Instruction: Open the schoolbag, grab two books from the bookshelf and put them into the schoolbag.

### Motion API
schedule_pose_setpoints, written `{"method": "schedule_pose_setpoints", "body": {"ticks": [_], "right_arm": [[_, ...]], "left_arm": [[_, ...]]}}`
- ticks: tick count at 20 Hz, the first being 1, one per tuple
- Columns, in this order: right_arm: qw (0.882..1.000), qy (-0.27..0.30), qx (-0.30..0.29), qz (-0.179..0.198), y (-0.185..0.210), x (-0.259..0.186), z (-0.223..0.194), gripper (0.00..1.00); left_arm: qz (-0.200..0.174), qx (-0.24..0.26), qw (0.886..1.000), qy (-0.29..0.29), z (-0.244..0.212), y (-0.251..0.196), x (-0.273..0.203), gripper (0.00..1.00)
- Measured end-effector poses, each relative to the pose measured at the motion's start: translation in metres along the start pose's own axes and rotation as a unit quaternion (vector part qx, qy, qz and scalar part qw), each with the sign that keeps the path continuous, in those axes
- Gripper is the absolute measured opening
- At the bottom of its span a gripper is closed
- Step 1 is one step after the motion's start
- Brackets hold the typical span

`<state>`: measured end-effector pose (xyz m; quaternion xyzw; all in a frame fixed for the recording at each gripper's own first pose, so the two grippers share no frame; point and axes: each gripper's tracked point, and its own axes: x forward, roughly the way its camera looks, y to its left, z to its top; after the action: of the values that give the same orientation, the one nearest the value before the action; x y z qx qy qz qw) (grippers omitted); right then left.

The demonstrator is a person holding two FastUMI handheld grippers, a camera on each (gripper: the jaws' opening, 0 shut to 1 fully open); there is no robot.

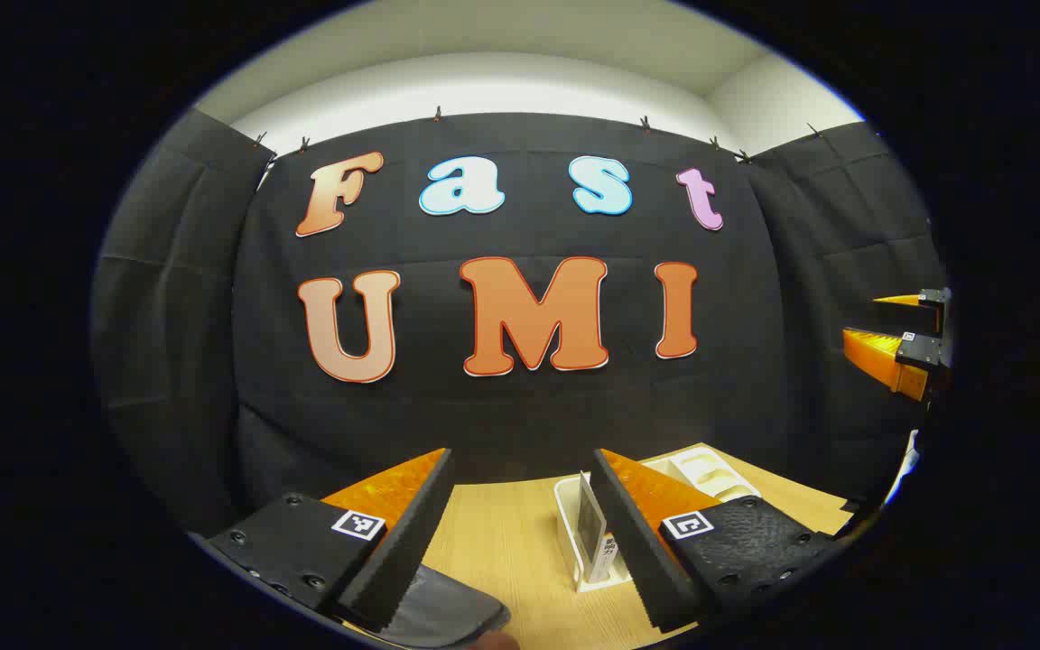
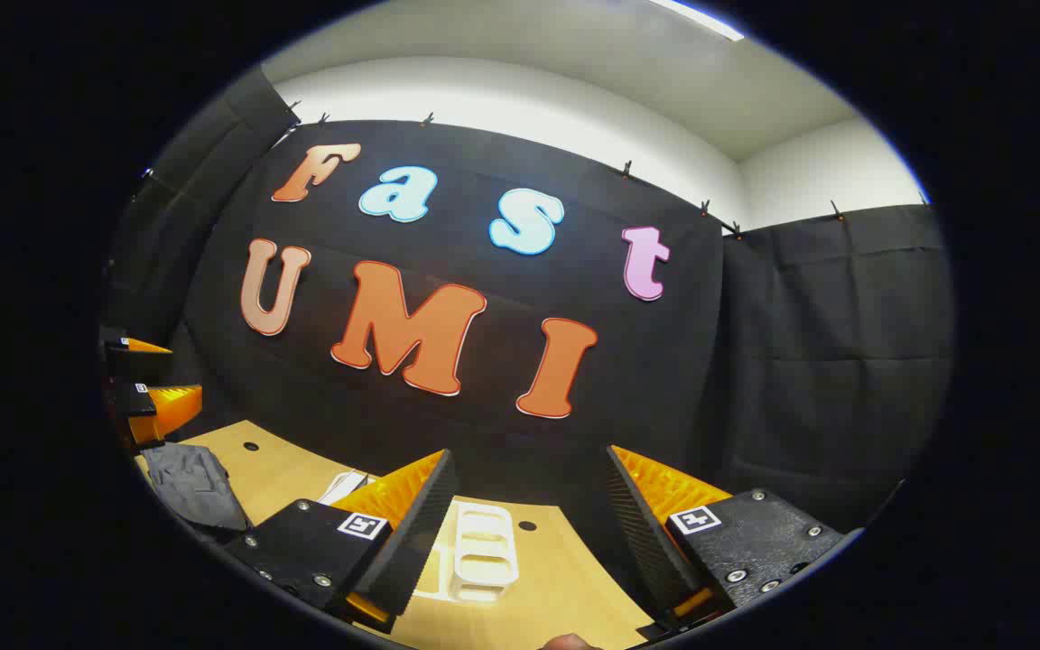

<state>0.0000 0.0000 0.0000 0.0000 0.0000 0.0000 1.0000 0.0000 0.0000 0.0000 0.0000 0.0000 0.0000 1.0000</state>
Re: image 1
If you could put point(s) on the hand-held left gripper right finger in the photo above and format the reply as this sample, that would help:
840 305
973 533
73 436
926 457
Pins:
633 542

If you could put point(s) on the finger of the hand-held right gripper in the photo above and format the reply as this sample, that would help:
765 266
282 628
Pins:
933 296
877 352

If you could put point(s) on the black backdrop cloth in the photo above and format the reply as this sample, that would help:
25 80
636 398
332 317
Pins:
484 415

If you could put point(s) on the white photo cover book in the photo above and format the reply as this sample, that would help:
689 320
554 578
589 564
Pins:
590 515

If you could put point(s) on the grey schoolbag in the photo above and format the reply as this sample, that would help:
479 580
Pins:
439 614

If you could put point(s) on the white bookshelf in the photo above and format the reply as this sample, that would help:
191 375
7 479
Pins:
570 524

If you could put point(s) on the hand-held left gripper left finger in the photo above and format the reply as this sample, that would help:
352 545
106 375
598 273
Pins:
412 533

